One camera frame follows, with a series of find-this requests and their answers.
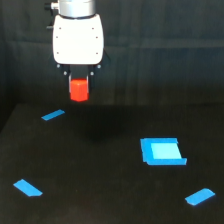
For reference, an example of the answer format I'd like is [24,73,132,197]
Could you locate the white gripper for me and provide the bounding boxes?
[52,14,110,94]

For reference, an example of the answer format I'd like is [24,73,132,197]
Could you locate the red hexagonal block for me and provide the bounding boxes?
[70,79,89,102]

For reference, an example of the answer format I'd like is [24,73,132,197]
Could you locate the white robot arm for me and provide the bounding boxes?
[44,0,104,94]

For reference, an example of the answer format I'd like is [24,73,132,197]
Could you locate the blue tape strip far left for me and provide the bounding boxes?
[41,109,65,121]

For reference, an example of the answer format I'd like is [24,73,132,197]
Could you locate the blue tape strip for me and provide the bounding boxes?
[13,179,42,197]
[185,188,215,206]
[41,109,65,121]

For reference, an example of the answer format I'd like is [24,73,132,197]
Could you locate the blue tape strip near left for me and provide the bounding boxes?
[13,179,42,197]

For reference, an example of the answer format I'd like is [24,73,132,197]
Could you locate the blue tape strip near right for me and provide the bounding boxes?
[185,188,215,206]

